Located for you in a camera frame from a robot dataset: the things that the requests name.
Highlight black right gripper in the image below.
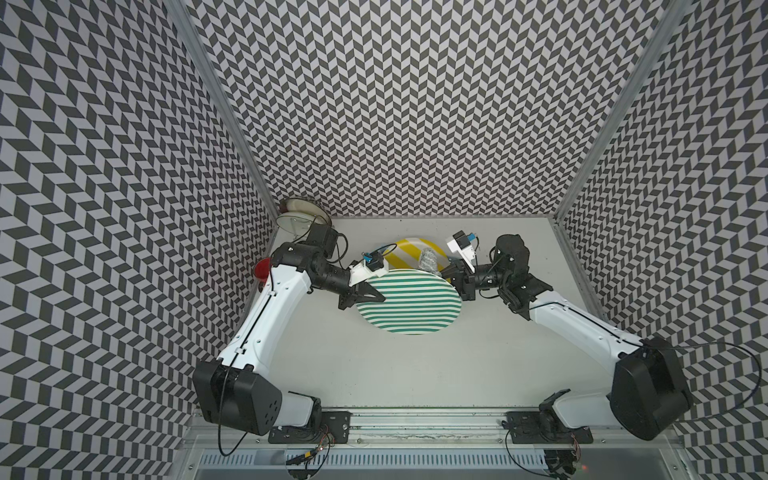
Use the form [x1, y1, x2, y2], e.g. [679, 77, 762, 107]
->
[426, 259, 509, 302]

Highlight grey striped cloth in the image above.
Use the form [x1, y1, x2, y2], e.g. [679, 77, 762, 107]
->
[418, 247, 440, 275]

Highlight green striped plate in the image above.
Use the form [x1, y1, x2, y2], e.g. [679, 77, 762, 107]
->
[356, 269, 463, 336]

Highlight yellow striped plate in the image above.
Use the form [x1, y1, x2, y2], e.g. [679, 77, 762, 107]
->
[383, 237, 450, 272]

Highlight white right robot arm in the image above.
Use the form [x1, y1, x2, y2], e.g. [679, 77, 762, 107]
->
[441, 231, 694, 443]

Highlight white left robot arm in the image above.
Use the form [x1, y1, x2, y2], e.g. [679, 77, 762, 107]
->
[192, 225, 389, 436]

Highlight red cup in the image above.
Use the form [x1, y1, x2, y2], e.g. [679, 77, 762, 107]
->
[252, 257, 271, 284]

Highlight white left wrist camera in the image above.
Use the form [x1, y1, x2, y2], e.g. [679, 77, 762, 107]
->
[349, 251, 390, 287]

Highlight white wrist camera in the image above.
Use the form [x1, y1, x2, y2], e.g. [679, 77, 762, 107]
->
[349, 251, 390, 287]
[447, 230, 477, 272]

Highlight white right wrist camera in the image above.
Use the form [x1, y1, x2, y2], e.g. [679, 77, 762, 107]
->
[447, 230, 477, 272]

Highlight aluminium front rail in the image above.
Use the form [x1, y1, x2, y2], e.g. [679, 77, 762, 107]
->
[179, 407, 685, 451]

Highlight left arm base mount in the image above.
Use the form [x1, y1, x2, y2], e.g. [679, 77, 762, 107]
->
[268, 410, 352, 445]

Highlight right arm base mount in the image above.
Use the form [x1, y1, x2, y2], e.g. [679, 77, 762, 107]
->
[501, 411, 594, 445]

